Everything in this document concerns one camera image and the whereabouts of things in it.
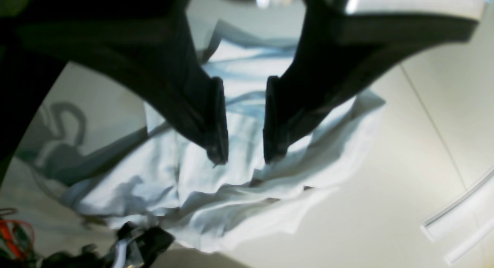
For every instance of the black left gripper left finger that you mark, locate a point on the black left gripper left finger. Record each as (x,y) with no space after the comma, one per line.
(145,45)

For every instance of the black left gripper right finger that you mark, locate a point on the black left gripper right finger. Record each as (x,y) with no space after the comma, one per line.
(344,47)

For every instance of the white t-shirt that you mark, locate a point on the white t-shirt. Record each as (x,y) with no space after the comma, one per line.
(169,181)

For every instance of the orange handled pliers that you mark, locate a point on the orange handled pliers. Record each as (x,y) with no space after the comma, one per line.
(18,236)

